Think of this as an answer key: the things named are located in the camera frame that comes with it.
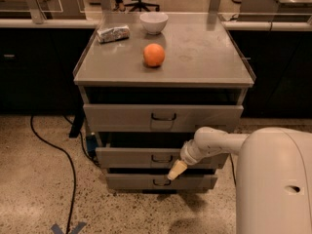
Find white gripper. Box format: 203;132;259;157
167;139;204;180

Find grey drawer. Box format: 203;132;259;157
106;174;217;190
84;104;243;133
95;145;230;170

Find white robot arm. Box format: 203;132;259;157
168;127;312;234

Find grey bottom drawer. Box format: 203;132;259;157
106;174;217;190

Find grey metal drawer cabinet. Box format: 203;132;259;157
74;13;254;180

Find grey top drawer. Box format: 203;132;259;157
84;104;243;133

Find blue power box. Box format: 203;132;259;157
86;135;98;157

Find orange fruit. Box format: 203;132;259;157
143;44;165;67

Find silver snack bag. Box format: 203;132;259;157
97;25;130;43

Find white ceramic bowl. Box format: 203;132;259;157
139;12;169;34

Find black cable right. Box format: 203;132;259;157
229;153;238;187

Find black cable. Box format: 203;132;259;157
29;114;78;234
229;153;238;187

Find black cable left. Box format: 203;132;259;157
29;114;78;234

